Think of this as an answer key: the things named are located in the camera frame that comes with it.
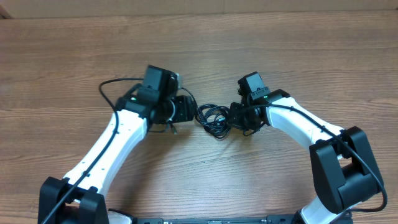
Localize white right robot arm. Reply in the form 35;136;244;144
227;87;387;223

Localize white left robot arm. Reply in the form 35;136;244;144
38;93;196;224

